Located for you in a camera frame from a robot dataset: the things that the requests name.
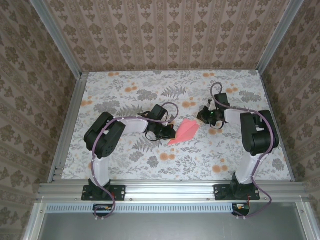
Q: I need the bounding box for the pink square paper sheet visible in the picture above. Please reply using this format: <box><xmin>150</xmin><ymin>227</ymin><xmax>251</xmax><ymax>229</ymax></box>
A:
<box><xmin>167</xmin><ymin>118</ymin><xmax>201</xmax><ymax>146</ymax></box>

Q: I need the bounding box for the floral patterned table cover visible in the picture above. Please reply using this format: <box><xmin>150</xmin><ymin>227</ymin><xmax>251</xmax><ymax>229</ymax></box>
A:
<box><xmin>61</xmin><ymin>70</ymin><xmax>293</xmax><ymax>181</ymax></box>

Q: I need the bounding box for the grey metal panel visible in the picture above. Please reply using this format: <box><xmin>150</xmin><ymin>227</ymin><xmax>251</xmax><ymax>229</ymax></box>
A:
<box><xmin>23</xmin><ymin>201</ymin><xmax>320</xmax><ymax>240</ymax></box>

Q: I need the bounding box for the black controller board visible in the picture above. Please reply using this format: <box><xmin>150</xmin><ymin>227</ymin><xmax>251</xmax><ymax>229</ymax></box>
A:
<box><xmin>92</xmin><ymin>203</ymin><xmax>114</xmax><ymax>217</ymax></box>
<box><xmin>231</xmin><ymin>202</ymin><xmax>251</xmax><ymax>217</ymax></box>

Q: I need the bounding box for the aluminium mounting rail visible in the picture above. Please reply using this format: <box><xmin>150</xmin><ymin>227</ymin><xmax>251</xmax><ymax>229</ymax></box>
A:
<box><xmin>36</xmin><ymin>182</ymin><xmax>311</xmax><ymax>202</ymax></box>

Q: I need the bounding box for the slotted grey cable duct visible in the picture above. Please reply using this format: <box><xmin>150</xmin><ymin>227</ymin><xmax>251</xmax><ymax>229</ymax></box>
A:
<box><xmin>46</xmin><ymin>202</ymin><xmax>237</xmax><ymax>214</ymax></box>

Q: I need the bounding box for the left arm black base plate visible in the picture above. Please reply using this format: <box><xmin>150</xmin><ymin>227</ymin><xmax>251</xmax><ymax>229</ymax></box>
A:
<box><xmin>81</xmin><ymin>184</ymin><xmax>126</xmax><ymax>202</ymax></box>

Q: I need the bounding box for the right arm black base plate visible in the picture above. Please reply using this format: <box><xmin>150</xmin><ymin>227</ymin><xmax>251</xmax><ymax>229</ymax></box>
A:
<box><xmin>214</xmin><ymin>184</ymin><xmax>261</xmax><ymax>202</ymax></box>

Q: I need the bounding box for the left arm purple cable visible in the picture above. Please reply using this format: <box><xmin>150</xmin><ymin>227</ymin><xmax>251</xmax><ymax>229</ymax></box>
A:
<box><xmin>91</xmin><ymin>102</ymin><xmax>180</xmax><ymax>222</ymax></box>

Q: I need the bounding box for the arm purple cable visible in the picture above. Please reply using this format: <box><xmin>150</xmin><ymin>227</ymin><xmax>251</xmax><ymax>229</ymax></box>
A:
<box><xmin>91</xmin><ymin>102</ymin><xmax>180</xmax><ymax>222</ymax></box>
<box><xmin>210</xmin><ymin>81</ymin><xmax>274</xmax><ymax>221</ymax></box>

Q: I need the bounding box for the aluminium side rail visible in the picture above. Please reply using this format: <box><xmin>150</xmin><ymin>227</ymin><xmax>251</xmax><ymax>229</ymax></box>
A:
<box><xmin>47</xmin><ymin>72</ymin><xmax>88</xmax><ymax>183</ymax></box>

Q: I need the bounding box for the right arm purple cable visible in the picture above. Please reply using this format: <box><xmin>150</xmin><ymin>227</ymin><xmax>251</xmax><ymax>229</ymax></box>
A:
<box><xmin>210</xmin><ymin>81</ymin><xmax>274</xmax><ymax>221</ymax></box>

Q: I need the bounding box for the aluminium frame post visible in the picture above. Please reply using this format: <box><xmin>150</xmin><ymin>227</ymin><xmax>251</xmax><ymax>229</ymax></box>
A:
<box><xmin>255</xmin><ymin>0</ymin><xmax>305</xmax><ymax>73</ymax></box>
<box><xmin>29</xmin><ymin>0</ymin><xmax>85</xmax><ymax>78</ymax></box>

